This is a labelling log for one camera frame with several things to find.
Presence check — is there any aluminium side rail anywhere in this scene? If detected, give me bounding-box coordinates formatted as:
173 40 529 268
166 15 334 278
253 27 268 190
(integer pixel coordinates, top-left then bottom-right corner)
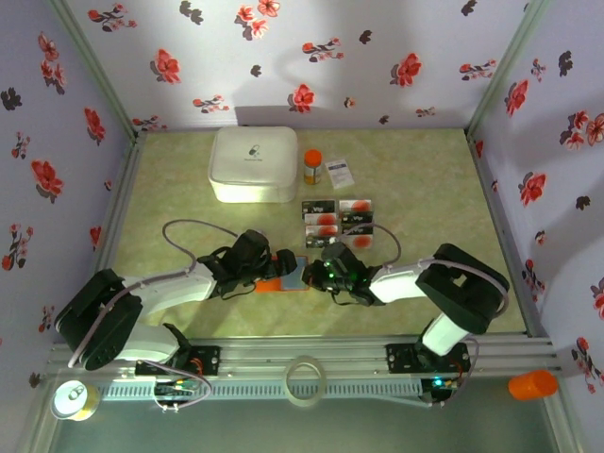
464 129 553 339
93 131 147 275

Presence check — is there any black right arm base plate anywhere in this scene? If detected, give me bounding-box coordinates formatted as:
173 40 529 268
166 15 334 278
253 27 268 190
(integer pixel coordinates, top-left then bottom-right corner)
385 343 472 374

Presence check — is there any white medicine box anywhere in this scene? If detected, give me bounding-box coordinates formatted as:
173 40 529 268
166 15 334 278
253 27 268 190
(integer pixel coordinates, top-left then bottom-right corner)
208 126 299 204

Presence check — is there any aluminium frame post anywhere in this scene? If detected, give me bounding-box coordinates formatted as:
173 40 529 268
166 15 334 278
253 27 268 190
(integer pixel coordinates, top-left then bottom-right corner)
46 0 143 143
466 0 551 138

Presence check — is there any yellow drink can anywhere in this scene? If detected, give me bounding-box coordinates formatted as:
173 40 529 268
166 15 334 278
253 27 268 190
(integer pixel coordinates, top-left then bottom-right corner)
50 379 100 422

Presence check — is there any clear tape roll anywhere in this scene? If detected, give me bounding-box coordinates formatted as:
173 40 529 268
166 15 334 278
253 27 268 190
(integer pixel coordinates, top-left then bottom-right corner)
285 355 327 408

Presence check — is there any green circuit board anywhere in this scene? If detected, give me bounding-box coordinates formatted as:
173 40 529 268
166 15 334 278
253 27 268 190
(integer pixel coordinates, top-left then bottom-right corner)
422 375 461 407
153 380 199 411

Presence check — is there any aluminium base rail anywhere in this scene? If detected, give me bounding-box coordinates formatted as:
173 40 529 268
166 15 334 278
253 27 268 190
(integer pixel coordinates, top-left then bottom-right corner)
45 335 562 378

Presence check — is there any orange-lid pill bottle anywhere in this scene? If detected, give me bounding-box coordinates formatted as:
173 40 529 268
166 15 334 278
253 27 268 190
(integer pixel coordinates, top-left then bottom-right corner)
303 149 324 186

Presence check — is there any lavender left arm cable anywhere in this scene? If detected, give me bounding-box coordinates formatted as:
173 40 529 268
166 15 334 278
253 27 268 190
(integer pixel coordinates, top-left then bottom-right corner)
68 218 242 412

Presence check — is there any white paper sachet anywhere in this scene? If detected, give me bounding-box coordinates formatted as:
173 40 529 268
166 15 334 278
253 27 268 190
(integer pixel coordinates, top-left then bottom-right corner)
324 159 356 190

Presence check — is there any red card holder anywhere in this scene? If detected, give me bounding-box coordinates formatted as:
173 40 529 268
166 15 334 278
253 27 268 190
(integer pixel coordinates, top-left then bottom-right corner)
254 254 309 294

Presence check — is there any slotted grey cable duct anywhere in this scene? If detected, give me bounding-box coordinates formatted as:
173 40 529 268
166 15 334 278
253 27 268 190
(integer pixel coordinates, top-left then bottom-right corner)
101 380 421 402

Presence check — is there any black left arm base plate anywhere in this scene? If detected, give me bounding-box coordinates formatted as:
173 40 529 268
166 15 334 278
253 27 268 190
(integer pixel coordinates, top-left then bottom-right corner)
135 345 222 378

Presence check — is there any orange plastic cup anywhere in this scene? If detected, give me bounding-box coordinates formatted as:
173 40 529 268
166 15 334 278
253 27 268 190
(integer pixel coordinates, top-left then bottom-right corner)
508 369 559 401

